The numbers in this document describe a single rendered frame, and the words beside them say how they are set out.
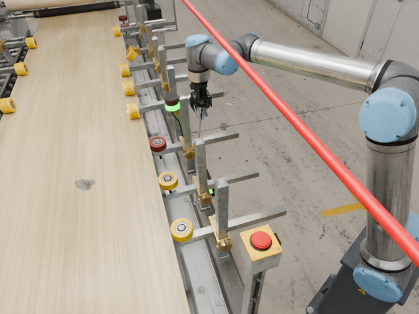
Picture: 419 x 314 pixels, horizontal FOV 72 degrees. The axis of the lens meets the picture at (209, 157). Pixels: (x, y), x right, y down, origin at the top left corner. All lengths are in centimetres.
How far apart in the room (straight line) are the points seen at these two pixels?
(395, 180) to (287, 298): 121
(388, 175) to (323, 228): 140
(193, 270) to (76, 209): 53
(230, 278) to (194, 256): 21
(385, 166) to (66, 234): 103
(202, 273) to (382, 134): 85
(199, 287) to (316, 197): 141
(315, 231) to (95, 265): 156
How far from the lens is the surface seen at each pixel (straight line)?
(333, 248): 217
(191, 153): 137
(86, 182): 129
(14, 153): 163
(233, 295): 115
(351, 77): 96
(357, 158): 284
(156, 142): 139
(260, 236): 64
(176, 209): 146
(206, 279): 127
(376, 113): 79
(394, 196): 93
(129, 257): 103
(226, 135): 146
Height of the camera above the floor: 178
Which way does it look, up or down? 43 degrees down
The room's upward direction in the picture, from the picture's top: 3 degrees counter-clockwise
